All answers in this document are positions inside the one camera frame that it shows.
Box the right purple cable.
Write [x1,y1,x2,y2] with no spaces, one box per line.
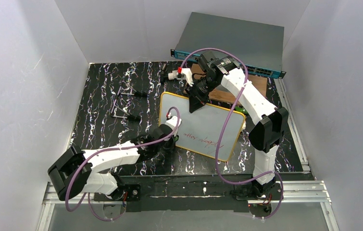
[179,48,285,220]

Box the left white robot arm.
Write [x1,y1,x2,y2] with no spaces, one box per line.
[48,122,177,201]

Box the yellow-framed whiteboard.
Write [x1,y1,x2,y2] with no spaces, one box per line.
[159,92,246,162]

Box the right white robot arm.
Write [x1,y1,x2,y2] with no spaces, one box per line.
[178,48,289,194]

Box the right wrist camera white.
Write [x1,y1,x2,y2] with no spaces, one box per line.
[176,67,194,86]

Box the wooden board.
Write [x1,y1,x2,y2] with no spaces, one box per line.
[190,64,268,103]

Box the black and white marker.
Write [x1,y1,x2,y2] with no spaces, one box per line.
[158,64,178,84]

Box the purple cable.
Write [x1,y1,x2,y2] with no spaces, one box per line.
[64,106,182,222]
[179,48,285,220]

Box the teal network switch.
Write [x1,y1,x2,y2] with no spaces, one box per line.
[171,12,286,79]

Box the aluminium frame rail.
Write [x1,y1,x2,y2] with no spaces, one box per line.
[37,178,338,231]

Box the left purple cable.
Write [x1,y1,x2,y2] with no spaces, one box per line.
[64,106,182,222]

